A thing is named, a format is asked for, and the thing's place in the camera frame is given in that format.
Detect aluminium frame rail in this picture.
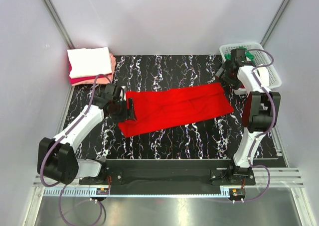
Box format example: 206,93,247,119
32,167,305,187

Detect magenta folded t-shirt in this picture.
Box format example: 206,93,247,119
69,76,110,86

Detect left small circuit board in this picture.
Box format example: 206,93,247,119
96,188,110,195

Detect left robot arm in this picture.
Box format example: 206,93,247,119
37,84,137,187

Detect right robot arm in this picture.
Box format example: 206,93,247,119
215,48,281,185

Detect black marble pattern mat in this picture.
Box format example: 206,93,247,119
76,55,246,159

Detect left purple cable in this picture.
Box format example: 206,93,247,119
39,73,113,226

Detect bright red t-shirt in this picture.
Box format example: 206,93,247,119
118,83,234,137

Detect green t-shirt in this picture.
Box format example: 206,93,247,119
224,47,255,62

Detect right small circuit board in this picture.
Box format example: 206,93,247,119
231,189,245,197

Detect white cloth in basket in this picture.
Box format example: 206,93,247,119
256,67,270,87

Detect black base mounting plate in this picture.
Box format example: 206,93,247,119
79,159,256,186

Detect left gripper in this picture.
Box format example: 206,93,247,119
112,98,137,123

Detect small circuit board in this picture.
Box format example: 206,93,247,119
231,189,245,197
96,188,110,195

